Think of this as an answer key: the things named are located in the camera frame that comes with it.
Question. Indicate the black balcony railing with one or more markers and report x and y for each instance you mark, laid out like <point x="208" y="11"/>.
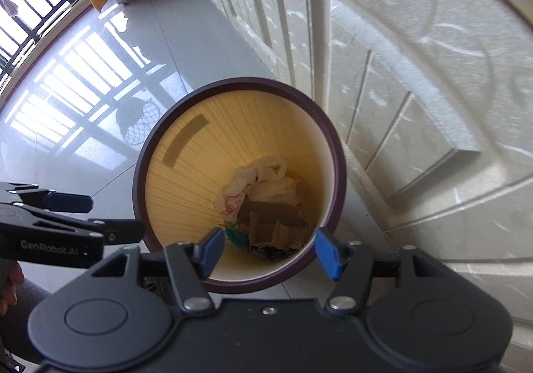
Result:
<point x="37" y="23"/>

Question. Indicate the beige waste bin purple rim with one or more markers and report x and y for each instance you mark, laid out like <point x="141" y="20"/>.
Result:
<point x="187" y="198"/>

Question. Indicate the white cabinet wooden top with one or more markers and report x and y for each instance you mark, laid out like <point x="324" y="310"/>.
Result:
<point x="416" y="64"/>

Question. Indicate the person's left hand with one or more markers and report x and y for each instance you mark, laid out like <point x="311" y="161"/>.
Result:
<point x="10" y="289"/>

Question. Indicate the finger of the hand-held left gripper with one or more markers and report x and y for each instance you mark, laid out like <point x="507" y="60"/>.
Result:
<point x="125" y="232"/>
<point x="68" y="203"/>

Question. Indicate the dark blue wrapper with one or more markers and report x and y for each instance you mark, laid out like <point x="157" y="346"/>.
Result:
<point x="275" y="252"/>

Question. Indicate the white bag red print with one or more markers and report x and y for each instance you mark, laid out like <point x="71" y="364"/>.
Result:
<point x="233" y="189"/>

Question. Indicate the person's grey trouser leg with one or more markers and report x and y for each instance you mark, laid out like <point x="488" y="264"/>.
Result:
<point x="25" y="327"/>

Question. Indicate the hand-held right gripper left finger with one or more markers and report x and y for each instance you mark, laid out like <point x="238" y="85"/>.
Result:
<point x="210" y="252"/>

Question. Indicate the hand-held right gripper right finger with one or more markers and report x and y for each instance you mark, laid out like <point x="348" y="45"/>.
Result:
<point x="329" y="254"/>

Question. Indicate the brown cardboard piece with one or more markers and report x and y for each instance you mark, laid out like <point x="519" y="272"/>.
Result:
<point x="270" y="219"/>

